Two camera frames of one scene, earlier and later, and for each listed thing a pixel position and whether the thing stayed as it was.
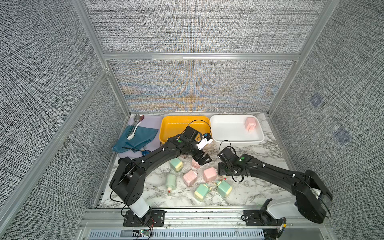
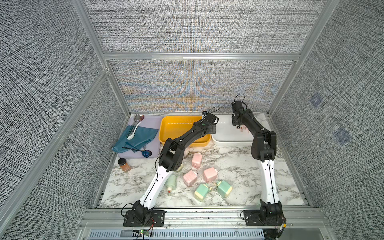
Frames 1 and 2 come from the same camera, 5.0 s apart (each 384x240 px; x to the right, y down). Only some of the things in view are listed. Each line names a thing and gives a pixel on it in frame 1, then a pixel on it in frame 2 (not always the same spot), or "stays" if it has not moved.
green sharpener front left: x=201 y=192 stays
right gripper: x=220 y=169 → x=233 y=122
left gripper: x=203 y=161 → x=212 y=129
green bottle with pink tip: x=170 y=183 stays
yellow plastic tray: x=172 y=125 stays
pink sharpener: x=195 y=164 stays
